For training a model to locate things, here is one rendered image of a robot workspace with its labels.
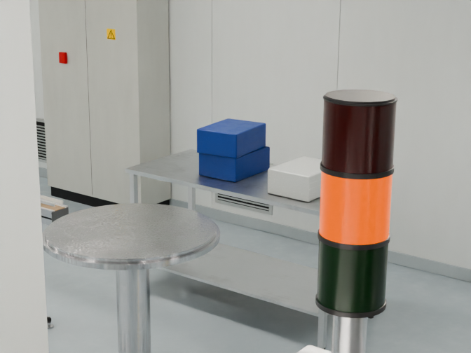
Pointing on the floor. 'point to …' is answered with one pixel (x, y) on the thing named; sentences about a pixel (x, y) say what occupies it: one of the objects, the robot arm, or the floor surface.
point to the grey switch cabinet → (105, 97)
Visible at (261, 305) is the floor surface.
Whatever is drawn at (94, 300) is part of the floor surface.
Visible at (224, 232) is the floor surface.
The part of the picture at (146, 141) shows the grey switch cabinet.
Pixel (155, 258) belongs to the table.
